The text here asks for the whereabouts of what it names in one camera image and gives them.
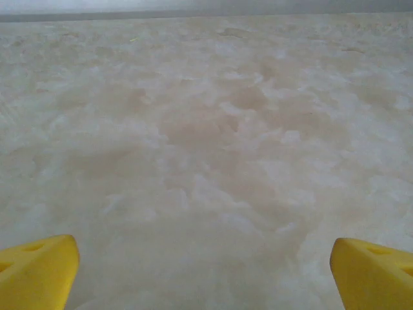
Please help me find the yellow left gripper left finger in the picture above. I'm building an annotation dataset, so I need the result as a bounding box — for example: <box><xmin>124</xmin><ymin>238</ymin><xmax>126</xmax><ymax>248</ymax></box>
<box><xmin>0</xmin><ymin>234</ymin><xmax>81</xmax><ymax>310</ymax></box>

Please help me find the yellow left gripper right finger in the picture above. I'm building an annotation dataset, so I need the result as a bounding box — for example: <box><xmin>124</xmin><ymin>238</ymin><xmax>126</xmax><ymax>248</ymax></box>
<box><xmin>329</xmin><ymin>238</ymin><xmax>413</xmax><ymax>310</ymax></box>

